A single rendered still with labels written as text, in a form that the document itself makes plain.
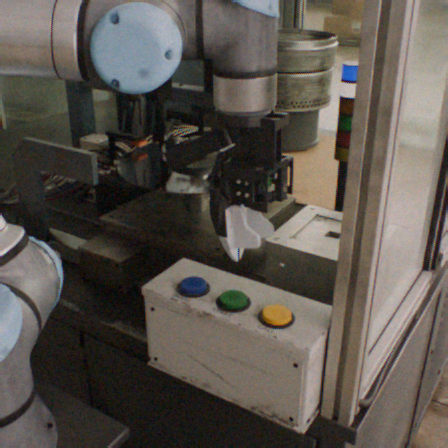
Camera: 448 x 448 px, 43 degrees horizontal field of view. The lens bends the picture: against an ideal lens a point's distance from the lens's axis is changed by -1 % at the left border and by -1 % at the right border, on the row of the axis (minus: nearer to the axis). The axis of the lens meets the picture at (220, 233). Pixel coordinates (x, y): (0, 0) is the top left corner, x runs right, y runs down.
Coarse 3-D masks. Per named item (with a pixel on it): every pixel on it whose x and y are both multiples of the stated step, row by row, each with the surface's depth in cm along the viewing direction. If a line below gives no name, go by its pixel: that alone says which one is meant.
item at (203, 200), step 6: (186, 198) 121; (192, 198) 120; (198, 198) 120; (204, 198) 120; (186, 204) 122; (192, 204) 121; (198, 204) 120; (204, 204) 121; (192, 210) 121; (198, 210) 121
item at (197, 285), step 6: (192, 276) 86; (186, 282) 85; (192, 282) 85; (198, 282) 85; (204, 282) 85; (180, 288) 85; (186, 288) 84; (192, 288) 83; (198, 288) 83; (204, 288) 84
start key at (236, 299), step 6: (222, 294) 82; (228, 294) 82; (234, 294) 82; (240, 294) 82; (222, 300) 81; (228, 300) 81; (234, 300) 81; (240, 300) 81; (246, 300) 81; (228, 306) 80; (234, 306) 80; (240, 306) 80
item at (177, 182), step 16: (128, 160) 120; (144, 160) 120; (160, 160) 120; (128, 176) 112; (144, 176) 112; (160, 176) 112; (176, 176) 112; (192, 176) 112; (208, 176) 112; (176, 192) 105; (192, 192) 105; (208, 192) 105
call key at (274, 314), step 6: (270, 306) 79; (276, 306) 79; (282, 306) 79; (264, 312) 78; (270, 312) 78; (276, 312) 78; (282, 312) 78; (288, 312) 78; (264, 318) 77; (270, 318) 77; (276, 318) 77; (282, 318) 77; (288, 318) 77; (276, 324) 77; (282, 324) 77
